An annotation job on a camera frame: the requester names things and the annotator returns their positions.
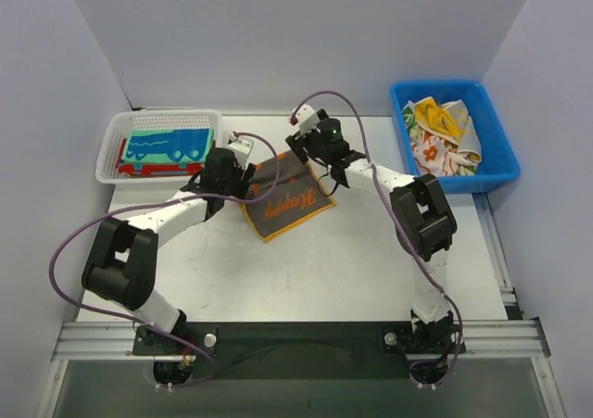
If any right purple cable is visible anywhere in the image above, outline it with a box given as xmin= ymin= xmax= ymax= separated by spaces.
xmin=289 ymin=90 xmax=464 ymax=386

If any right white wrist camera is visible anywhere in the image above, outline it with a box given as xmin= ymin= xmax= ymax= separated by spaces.
xmin=289 ymin=104 xmax=328 ymax=135

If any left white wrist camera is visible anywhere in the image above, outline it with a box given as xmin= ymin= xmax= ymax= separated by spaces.
xmin=225 ymin=133 xmax=254 ymax=169

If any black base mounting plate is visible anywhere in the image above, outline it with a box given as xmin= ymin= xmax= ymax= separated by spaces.
xmin=132 ymin=317 xmax=465 ymax=384

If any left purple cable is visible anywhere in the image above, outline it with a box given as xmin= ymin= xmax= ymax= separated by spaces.
xmin=48 ymin=132 xmax=281 ymax=387

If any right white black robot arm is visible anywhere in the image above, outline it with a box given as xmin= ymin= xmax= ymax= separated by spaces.
xmin=286 ymin=110 xmax=457 ymax=340

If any purple cable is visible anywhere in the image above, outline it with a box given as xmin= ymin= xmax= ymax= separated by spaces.
xmin=48 ymin=132 xmax=281 ymax=387
xmin=289 ymin=90 xmax=464 ymax=386

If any white patterned towel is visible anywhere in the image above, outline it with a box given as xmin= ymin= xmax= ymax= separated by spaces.
xmin=401 ymin=98 xmax=482 ymax=177

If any grey orange-edged towel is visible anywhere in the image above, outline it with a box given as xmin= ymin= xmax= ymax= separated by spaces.
xmin=242 ymin=151 xmax=335 ymax=243

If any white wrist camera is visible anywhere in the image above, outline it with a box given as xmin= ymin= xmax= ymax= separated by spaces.
xmin=225 ymin=133 xmax=254 ymax=169
xmin=289 ymin=104 xmax=328 ymax=135

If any white perforated plastic basket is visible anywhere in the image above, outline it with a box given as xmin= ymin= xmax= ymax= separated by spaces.
xmin=95 ymin=108 xmax=224 ymax=187

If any red blue tiger towel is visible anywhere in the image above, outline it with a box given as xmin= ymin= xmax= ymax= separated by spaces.
xmin=114 ymin=138 xmax=203 ymax=178

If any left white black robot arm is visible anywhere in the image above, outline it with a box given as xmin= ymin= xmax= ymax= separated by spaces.
xmin=82 ymin=136 xmax=256 ymax=338

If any blue plastic bin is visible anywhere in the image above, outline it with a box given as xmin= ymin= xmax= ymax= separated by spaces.
xmin=390 ymin=79 xmax=521 ymax=194

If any green teal towel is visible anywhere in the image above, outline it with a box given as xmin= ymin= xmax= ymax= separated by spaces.
xmin=122 ymin=128 xmax=214 ymax=165

